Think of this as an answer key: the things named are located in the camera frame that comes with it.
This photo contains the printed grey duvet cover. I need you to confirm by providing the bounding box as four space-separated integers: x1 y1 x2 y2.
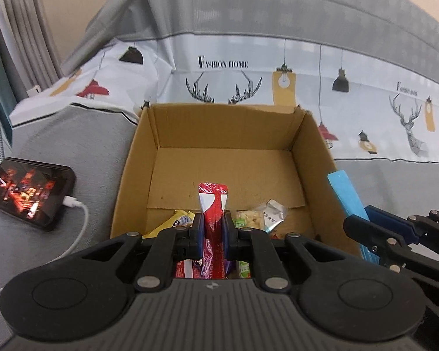
9 0 439 163

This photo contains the brown cardboard box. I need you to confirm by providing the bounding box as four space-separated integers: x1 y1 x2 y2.
110 103 363 261

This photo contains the grey bed sheet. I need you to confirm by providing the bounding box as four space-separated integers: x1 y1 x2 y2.
0 104 439 351

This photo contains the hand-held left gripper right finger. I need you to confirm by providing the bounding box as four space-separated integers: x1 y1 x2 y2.
221 214 346 293

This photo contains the teal curtain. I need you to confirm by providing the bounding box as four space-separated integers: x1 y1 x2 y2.
0 54 14 147

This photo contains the yellow snack packet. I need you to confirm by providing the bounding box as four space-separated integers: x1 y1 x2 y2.
143 210 196 238

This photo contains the white charging cable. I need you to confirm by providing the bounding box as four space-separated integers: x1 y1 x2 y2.
0 197 89 295

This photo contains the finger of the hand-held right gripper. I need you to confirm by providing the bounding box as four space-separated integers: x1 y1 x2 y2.
364 207 439 264
343 214 415 273

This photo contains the red white stick packet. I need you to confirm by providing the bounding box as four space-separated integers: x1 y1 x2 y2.
174 259 205 281
198 182 229 280

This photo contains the light blue snack packet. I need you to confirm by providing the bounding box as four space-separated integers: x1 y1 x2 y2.
327 170 380 264

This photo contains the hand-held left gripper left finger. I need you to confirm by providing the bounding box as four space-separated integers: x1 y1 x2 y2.
82 212 205 293

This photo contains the green snack packet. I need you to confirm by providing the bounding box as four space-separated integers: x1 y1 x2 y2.
233 217 252 279

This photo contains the beige cracker packet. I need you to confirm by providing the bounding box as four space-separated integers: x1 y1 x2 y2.
236 199 289 235

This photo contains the black smartphone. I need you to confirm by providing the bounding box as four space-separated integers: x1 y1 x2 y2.
0 156 76 232

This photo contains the grey pleated curtain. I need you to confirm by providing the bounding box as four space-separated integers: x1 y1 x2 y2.
0 0 67 100

